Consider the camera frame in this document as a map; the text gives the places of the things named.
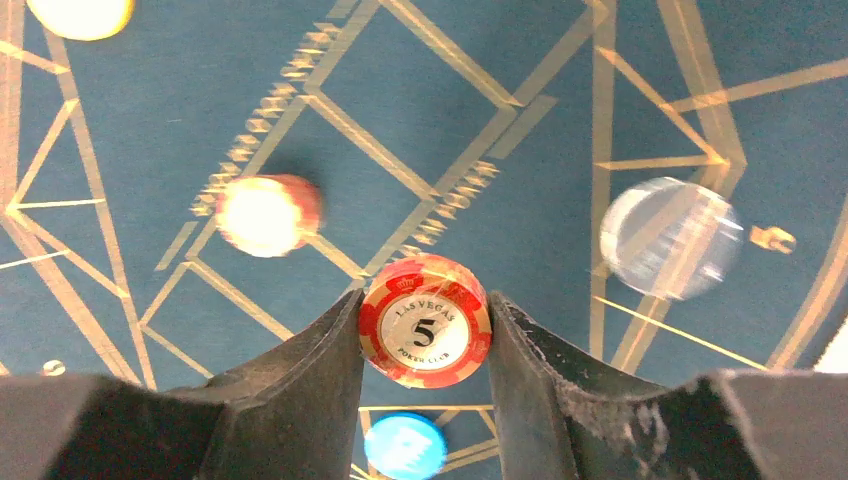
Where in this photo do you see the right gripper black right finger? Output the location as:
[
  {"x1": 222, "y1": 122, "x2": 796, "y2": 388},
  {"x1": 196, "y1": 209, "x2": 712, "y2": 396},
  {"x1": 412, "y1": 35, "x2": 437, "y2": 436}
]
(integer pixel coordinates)
[{"x1": 488, "y1": 292, "x2": 847, "y2": 479}]

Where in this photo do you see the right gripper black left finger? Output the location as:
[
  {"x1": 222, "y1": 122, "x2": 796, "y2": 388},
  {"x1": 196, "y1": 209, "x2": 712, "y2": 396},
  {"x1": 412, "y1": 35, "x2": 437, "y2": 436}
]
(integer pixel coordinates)
[{"x1": 1, "y1": 289, "x2": 364, "y2": 479}]

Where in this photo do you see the blue small blind button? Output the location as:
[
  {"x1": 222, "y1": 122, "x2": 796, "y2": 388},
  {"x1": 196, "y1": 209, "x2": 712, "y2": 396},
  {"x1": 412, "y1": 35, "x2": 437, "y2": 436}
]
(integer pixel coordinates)
[{"x1": 364, "y1": 411, "x2": 448, "y2": 480}]

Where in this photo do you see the red five chip stack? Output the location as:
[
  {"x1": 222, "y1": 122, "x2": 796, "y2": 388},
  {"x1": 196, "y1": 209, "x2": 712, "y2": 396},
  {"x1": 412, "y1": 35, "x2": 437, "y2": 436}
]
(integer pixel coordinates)
[{"x1": 358, "y1": 254, "x2": 493, "y2": 389}]

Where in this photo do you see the clear dealer button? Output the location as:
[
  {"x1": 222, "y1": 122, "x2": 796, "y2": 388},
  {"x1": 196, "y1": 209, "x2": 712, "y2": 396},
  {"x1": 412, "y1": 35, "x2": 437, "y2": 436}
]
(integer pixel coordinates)
[{"x1": 599, "y1": 177, "x2": 745, "y2": 301}]

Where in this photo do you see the yellow big blind button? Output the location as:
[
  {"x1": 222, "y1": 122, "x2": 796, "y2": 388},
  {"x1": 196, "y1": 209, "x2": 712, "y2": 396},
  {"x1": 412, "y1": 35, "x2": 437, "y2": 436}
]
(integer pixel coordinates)
[{"x1": 26, "y1": 0, "x2": 135, "y2": 42}]

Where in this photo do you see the round dark poker mat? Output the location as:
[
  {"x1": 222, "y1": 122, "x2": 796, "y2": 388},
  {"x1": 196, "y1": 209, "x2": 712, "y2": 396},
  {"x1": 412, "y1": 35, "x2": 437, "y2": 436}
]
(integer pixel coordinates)
[{"x1": 1, "y1": 1, "x2": 847, "y2": 479}]

